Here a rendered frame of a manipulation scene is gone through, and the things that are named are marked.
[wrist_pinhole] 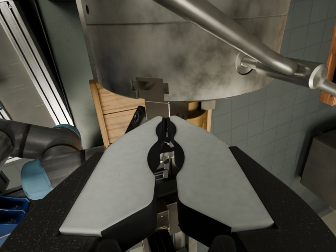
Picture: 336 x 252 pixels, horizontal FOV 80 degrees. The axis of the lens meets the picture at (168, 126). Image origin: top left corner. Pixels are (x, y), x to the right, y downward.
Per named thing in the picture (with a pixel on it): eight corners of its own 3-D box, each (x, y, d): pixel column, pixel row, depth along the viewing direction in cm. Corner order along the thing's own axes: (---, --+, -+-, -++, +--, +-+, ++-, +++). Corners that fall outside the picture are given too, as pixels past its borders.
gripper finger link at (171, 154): (182, 142, 47) (146, 150, 44) (183, 135, 46) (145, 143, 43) (191, 153, 43) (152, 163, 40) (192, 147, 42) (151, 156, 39)
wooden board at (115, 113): (89, 80, 54) (89, 84, 51) (208, 63, 64) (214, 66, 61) (110, 166, 69) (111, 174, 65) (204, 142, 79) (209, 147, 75)
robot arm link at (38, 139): (36, 114, 48) (25, 138, 39) (86, 125, 53) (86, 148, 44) (30, 142, 50) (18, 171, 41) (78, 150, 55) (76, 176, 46)
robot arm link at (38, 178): (25, 151, 40) (12, 180, 33) (84, 139, 43) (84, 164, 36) (39, 181, 44) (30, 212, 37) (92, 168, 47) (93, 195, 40)
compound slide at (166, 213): (135, 208, 67) (138, 221, 63) (164, 198, 70) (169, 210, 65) (142, 244, 77) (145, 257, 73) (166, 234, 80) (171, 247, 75)
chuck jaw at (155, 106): (164, 57, 36) (132, 76, 26) (192, 58, 34) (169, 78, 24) (167, 114, 41) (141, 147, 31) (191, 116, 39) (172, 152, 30)
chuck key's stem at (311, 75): (240, 51, 27) (333, 68, 17) (233, 67, 27) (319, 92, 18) (228, 45, 26) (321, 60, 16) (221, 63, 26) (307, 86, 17)
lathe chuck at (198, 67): (78, 22, 41) (107, 29, 16) (206, 14, 53) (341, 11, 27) (88, 67, 46) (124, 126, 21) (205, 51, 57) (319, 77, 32)
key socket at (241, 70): (244, 48, 27) (261, 51, 25) (234, 72, 28) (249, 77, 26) (227, 39, 25) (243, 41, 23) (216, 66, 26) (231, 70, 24)
